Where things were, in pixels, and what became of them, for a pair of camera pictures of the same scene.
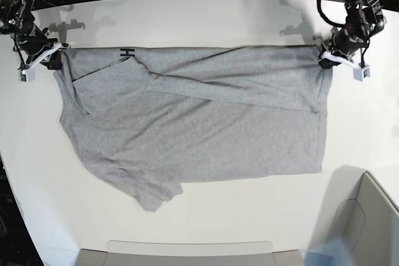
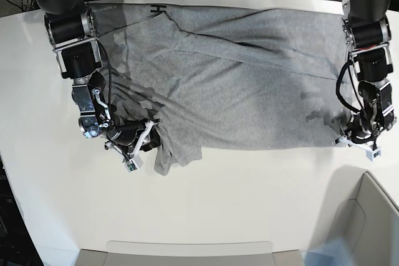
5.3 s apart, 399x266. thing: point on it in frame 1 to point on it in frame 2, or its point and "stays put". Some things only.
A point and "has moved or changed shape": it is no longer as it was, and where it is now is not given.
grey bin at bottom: x=187 y=253 stays put
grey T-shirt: x=148 y=119 has moved or changed shape
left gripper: x=32 y=43 to x=126 y=134
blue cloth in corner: x=335 y=251 stays put
